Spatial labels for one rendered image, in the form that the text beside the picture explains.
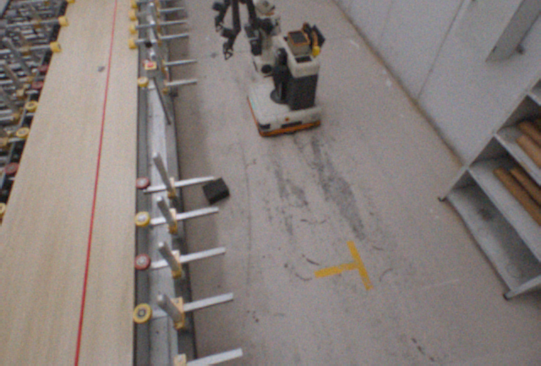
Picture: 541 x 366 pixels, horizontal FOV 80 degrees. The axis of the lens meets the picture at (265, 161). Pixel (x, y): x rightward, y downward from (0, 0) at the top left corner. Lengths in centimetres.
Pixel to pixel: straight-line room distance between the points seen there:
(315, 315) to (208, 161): 168
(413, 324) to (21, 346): 230
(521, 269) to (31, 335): 307
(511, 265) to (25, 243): 318
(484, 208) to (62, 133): 330
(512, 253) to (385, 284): 100
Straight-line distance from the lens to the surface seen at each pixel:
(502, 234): 320
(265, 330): 253
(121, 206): 202
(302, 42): 306
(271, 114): 322
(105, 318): 178
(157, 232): 219
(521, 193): 287
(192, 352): 184
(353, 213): 295
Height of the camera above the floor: 249
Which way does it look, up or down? 52 degrees down
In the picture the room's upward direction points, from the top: 1 degrees counter-clockwise
